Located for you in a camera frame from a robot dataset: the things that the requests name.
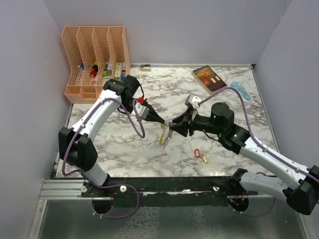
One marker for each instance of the green white box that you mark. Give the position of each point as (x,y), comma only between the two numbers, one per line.
(118,72)

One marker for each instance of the red black bottle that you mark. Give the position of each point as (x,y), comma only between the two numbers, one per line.
(94,71)

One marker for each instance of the orange-yellow tag key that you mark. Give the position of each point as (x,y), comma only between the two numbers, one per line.
(204,159)

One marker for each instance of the beige small object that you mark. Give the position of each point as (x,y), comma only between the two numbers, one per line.
(145,67)

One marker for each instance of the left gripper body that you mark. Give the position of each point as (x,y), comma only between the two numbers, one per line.
(146,103)

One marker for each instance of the paperback book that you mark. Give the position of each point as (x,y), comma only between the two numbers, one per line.
(208,79)

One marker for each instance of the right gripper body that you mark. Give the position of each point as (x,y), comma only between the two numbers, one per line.
(192,122)

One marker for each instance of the red tag key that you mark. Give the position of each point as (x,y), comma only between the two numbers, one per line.
(197,157)

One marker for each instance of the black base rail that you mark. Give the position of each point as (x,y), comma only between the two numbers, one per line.
(167,191)

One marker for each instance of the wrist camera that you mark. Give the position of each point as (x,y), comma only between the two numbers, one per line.
(192,101)
(139,107)

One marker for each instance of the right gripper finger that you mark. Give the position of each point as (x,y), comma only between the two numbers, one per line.
(182,116)
(181,128)

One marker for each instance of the peach desk organizer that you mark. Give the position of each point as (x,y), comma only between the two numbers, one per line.
(95,54)

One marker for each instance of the blue packaged item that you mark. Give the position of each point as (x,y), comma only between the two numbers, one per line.
(240,88)

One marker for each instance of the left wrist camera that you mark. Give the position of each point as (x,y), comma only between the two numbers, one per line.
(139,107)

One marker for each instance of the yellow tag key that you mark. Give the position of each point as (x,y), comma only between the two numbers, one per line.
(163,126)

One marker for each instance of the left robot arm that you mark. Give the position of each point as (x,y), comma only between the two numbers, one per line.
(76,146)

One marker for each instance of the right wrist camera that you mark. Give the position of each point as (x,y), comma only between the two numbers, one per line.
(192,101)

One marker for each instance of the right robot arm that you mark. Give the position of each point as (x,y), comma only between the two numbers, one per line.
(294,183)

